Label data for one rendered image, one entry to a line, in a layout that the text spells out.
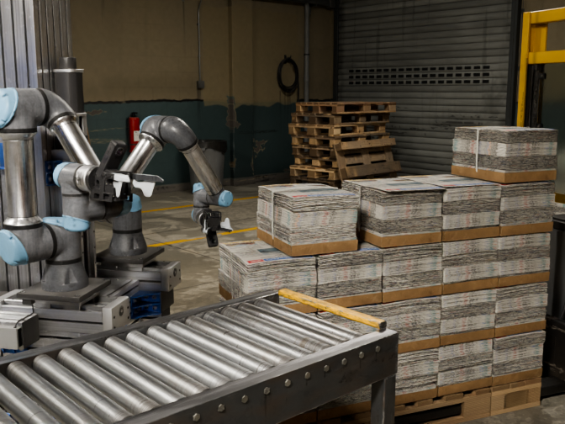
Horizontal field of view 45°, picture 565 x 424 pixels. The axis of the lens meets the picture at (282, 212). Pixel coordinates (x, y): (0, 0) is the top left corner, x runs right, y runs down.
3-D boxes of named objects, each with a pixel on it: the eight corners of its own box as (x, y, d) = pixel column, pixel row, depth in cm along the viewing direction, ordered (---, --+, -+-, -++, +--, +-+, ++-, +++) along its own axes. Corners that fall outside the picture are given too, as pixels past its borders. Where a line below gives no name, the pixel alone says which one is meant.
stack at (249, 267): (219, 425, 301) (216, 241, 287) (440, 383, 345) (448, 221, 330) (249, 469, 266) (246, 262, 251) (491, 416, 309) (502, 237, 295)
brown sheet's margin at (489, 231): (395, 225, 318) (395, 216, 318) (446, 220, 329) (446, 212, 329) (444, 241, 284) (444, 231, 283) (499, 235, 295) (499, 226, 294)
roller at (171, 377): (118, 350, 189) (117, 332, 188) (219, 408, 154) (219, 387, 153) (101, 354, 185) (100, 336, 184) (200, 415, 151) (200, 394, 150)
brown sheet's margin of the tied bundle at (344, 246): (275, 247, 273) (275, 237, 272) (340, 241, 284) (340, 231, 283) (291, 257, 258) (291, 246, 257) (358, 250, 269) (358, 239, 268)
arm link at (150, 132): (99, 214, 269) (170, 109, 290) (78, 209, 279) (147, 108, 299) (118, 230, 277) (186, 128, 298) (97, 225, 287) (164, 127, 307)
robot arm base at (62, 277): (32, 290, 221) (29, 261, 219) (56, 278, 236) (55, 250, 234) (74, 293, 218) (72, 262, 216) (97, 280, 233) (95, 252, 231)
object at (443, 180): (395, 177, 315) (395, 176, 314) (446, 175, 325) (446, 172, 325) (444, 188, 281) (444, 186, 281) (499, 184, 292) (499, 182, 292)
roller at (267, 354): (195, 330, 205) (196, 313, 205) (302, 378, 171) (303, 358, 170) (181, 331, 202) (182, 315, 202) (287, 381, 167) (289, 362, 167)
